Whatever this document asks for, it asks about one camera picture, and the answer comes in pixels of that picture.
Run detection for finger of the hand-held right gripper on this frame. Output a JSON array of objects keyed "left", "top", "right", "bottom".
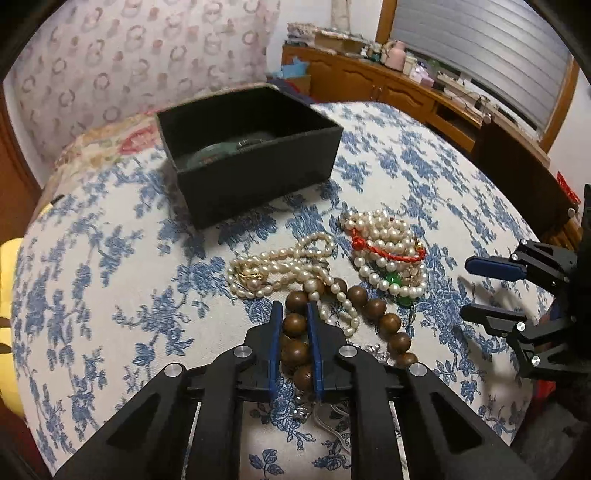
[
  {"left": 464, "top": 239, "right": 578, "bottom": 288},
  {"left": 460, "top": 302, "right": 578, "bottom": 380}
]

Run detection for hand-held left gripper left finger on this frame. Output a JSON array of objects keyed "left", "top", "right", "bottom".
[{"left": 55, "top": 300, "right": 284, "bottom": 480}]

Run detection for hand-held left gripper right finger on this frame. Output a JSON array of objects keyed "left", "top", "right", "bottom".
[{"left": 305, "top": 302, "right": 536, "bottom": 480}]

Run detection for brown wooden bead bracelet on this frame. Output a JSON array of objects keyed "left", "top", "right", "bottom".
[{"left": 279, "top": 277, "right": 419, "bottom": 385}]

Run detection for silver chain necklace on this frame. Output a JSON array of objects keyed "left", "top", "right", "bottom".
[{"left": 277, "top": 344, "right": 393, "bottom": 455}]

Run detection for pearl necklace with gold clasp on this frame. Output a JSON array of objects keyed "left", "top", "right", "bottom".
[{"left": 226, "top": 233, "right": 362, "bottom": 331}]

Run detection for green pendant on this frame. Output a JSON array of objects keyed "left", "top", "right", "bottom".
[{"left": 383, "top": 271, "right": 416, "bottom": 308}]

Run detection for round pearl bracelets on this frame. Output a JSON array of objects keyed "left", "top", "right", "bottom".
[{"left": 339, "top": 209, "right": 430, "bottom": 298}]

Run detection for red cord bracelet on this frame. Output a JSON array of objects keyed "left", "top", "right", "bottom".
[{"left": 351, "top": 227, "right": 426, "bottom": 267}]

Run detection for black jewelry box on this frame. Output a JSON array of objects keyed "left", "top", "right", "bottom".
[{"left": 156, "top": 84, "right": 343, "bottom": 230}]

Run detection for dark chair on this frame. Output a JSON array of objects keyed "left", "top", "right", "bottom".
[{"left": 473, "top": 115, "right": 583, "bottom": 234}]

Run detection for blue floral tablecloth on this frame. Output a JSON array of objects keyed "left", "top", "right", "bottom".
[{"left": 11, "top": 102, "right": 555, "bottom": 480}]

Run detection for green jade bangle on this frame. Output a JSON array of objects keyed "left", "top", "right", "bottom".
[{"left": 185, "top": 133, "right": 276, "bottom": 169}]

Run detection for wooden cabinet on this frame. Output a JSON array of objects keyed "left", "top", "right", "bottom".
[{"left": 281, "top": 44, "right": 552, "bottom": 160}]

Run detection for grey window blind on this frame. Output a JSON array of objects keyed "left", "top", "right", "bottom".
[{"left": 390, "top": 0, "right": 574, "bottom": 136}]

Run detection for pink thermos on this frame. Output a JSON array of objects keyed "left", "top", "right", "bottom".
[{"left": 385, "top": 41, "right": 407, "bottom": 71}]

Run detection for floral bed blanket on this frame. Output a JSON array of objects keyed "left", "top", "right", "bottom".
[{"left": 37, "top": 111, "right": 163, "bottom": 217}]

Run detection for blue plastic bag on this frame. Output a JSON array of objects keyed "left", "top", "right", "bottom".
[{"left": 272, "top": 62, "right": 311, "bottom": 91}]

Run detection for cardboard box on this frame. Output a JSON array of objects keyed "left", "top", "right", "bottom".
[{"left": 314, "top": 31, "right": 370, "bottom": 54}]

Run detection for pile of folded cloths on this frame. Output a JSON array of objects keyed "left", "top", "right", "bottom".
[{"left": 286, "top": 22, "right": 325, "bottom": 47}]

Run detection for circle patterned curtain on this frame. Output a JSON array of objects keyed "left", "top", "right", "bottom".
[{"left": 9, "top": 0, "right": 283, "bottom": 162}]

